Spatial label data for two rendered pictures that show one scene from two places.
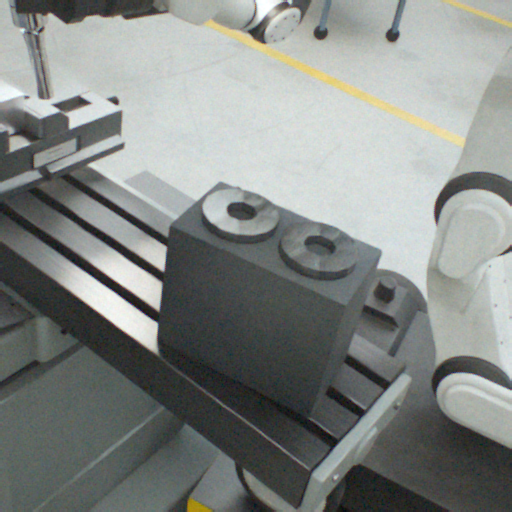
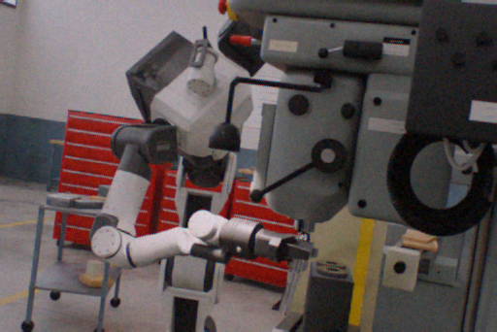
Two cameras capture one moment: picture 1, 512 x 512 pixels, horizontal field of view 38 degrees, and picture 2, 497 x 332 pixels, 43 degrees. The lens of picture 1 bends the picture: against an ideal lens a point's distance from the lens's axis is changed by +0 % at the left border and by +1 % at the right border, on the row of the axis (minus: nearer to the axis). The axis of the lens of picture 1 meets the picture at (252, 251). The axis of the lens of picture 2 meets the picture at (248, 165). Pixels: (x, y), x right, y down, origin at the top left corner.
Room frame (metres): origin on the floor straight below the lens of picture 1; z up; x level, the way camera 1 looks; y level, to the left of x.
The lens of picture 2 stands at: (1.43, 1.69, 1.48)
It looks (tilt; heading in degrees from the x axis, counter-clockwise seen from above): 3 degrees down; 255
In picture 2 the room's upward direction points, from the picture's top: 8 degrees clockwise
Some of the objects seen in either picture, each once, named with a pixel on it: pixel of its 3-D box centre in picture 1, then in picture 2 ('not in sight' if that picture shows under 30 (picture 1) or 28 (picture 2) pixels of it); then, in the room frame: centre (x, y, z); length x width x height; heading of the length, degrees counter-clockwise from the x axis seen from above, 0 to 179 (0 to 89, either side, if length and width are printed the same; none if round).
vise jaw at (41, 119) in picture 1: (28, 107); not in sight; (1.02, 0.39, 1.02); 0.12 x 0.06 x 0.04; 59
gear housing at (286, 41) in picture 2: not in sight; (347, 53); (0.89, 0.38, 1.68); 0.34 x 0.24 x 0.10; 149
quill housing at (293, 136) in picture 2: not in sight; (317, 146); (0.93, 0.36, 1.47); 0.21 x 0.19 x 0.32; 59
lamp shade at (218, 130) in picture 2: not in sight; (225, 136); (1.12, 0.28, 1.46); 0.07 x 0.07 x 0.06
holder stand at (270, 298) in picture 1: (265, 292); (326, 299); (0.68, -0.02, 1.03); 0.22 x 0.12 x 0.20; 70
